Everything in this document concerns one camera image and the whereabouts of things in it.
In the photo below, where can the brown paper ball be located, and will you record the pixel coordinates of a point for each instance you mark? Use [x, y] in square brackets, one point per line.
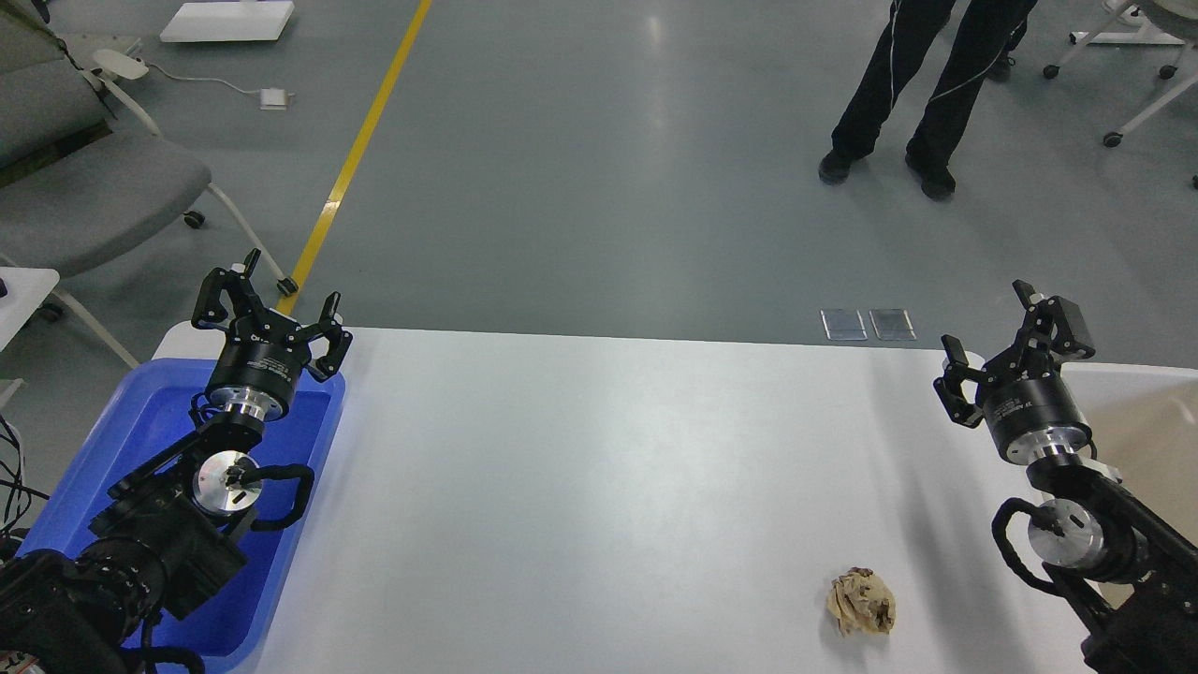
[860, 601]

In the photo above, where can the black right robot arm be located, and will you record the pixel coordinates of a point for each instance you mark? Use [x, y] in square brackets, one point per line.
[1127, 574]

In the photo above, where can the left metal floor plate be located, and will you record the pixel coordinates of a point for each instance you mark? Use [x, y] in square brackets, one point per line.
[844, 325]

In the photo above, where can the small white side table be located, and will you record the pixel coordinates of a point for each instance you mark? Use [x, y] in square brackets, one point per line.
[26, 289]

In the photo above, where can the white flat board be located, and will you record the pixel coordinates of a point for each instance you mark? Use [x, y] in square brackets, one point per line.
[228, 21]

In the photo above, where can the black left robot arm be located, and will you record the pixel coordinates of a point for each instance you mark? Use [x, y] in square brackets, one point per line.
[169, 539]

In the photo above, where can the white power adapter with cable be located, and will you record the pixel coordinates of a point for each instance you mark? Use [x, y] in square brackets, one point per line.
[276, 99]

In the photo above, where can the grey office chair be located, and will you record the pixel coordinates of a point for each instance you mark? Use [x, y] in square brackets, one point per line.
[87, 174]

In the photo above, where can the beige plastic bin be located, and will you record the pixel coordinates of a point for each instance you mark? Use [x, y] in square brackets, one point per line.
[1144, 421]

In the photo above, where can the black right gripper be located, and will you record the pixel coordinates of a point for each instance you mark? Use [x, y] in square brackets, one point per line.
[1027, 406]

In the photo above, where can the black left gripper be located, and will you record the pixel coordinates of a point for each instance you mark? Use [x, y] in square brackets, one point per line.
[258, 364]

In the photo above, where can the right metal floor plate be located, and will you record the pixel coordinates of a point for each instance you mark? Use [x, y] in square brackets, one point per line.
[893, 325]

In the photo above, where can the metal floor plate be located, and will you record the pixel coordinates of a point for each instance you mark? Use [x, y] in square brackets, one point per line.
[893, 325]
[844, 325]

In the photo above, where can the white wheeled chair base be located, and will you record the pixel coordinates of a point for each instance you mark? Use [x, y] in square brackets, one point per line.
[1148, 48]

